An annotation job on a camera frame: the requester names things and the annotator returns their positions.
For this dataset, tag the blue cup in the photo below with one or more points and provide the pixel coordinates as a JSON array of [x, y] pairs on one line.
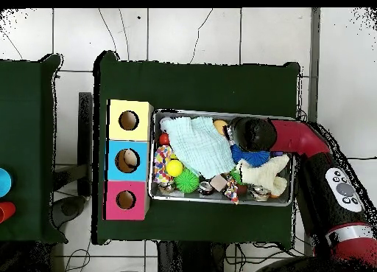
[[4, 182]]

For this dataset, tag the small red ball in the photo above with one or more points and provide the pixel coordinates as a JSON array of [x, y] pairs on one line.
[[164, 139]]

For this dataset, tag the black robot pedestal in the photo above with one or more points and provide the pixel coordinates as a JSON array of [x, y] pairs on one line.
[[182, 257]]

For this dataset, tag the blue spiky toy with eyes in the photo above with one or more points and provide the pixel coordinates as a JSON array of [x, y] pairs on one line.
[[250, 158]]

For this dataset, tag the wooden box with three holes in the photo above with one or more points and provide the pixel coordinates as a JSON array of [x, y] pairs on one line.
[[141, 130]]

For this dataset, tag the green spiky ball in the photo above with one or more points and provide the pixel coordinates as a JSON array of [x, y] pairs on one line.
[[187, 180]]

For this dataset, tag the small knotted multicoloured cloth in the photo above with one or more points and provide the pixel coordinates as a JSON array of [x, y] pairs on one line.
[[232, 192]]

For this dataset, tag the dark green table cloth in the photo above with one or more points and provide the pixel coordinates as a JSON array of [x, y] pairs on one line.
[[206, 86]]

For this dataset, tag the mint green waffle cloth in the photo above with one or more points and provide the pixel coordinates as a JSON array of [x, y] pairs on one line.
[[200, 145]]

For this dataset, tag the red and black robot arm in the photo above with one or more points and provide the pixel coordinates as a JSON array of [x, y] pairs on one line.
[[294, 136]]

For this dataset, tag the cream waffle cloth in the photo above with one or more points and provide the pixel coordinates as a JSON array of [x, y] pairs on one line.
[[265, 173]]

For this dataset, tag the smooth yellow ball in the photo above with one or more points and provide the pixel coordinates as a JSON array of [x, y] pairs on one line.
[[174, 168]]

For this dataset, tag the red cup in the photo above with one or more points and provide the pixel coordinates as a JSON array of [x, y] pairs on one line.
[[6, 211]]

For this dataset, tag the orange foam ball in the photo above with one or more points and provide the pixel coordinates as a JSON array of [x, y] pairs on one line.
[[220, 127]]

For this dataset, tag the green cloth covered side table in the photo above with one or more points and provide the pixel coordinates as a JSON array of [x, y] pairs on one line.
[[26, 136]]

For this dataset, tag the large multicoloured patterned cloth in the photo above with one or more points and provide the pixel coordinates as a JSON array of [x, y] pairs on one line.
[[161, 163]]

